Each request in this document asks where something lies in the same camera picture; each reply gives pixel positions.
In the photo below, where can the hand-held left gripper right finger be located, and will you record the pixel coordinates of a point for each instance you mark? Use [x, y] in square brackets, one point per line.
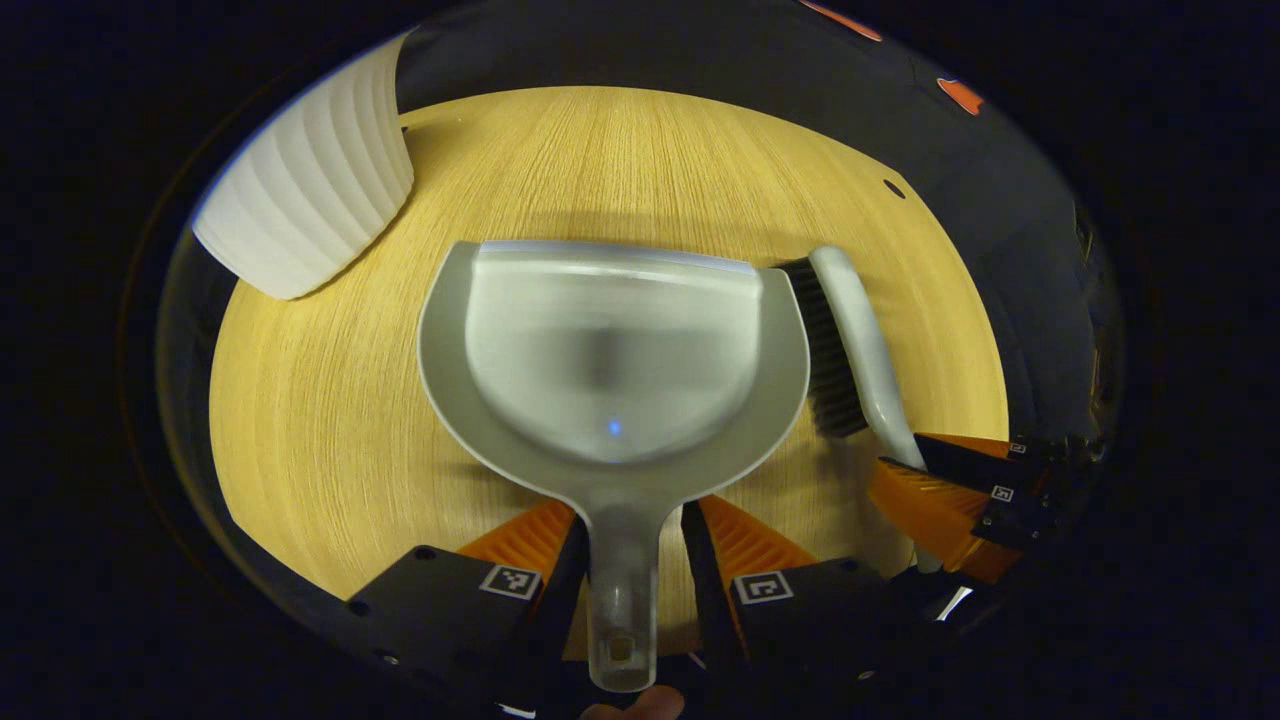
[705, 580]

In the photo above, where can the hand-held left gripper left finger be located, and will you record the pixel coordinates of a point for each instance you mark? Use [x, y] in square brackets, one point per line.
[565, 580]

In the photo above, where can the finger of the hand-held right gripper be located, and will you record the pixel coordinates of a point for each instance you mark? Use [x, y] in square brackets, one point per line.
[975, 465]
[930, 510]

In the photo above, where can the small white broom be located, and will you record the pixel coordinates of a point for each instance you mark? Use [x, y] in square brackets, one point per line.
[850, 320]

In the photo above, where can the white plastic dustpan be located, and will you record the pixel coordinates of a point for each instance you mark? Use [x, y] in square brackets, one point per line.
[600, 340]

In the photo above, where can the white ribbed garbage bin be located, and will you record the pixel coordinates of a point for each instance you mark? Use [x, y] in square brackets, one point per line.
[310, 190]

